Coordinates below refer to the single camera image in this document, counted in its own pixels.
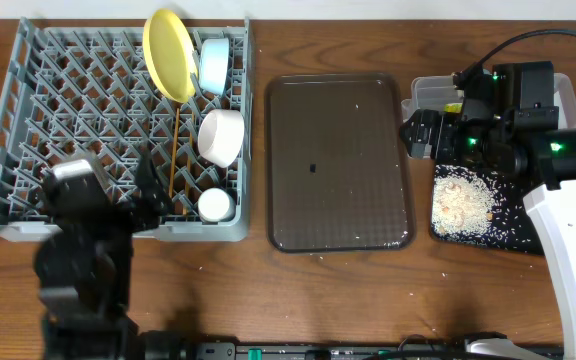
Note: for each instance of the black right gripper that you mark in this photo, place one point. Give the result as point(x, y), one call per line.
point(444, 124)

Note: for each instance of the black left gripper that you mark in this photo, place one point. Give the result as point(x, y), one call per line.
point(131, 209)

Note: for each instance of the green yellow snack wrapper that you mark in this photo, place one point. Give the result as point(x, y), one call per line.
point(453, 108)

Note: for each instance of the small white cup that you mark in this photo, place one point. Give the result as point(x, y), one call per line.
point(216, 205)

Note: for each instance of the pink-white bowl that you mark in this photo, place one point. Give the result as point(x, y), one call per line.
point(221, 136)

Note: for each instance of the wooden chopstick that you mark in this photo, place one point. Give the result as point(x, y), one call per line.
point(174, 154)
point(189, 163)

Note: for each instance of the yellow plate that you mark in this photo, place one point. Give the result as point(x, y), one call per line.
point(168, 53)

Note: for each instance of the light blue bowl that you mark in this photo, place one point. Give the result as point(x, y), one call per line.
point(214, 59)

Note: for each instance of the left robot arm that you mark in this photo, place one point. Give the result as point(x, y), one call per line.
point(84, 269)

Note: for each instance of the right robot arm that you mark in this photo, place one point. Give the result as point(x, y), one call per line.
point(551, 206)

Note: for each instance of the pile of rice waste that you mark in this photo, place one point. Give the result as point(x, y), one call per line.
point(461, 206)

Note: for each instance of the black waste tray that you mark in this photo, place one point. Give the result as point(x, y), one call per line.
point(511, 228)

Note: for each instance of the clear plastic bin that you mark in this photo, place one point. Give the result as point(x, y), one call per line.
point(519, 118)

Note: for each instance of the dark brown serving tray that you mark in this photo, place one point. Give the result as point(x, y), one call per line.
point(360, 198)

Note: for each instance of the grey plastic dish rack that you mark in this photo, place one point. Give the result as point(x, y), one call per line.
point(72, 90)

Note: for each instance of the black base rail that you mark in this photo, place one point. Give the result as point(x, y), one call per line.
point(419, 349)

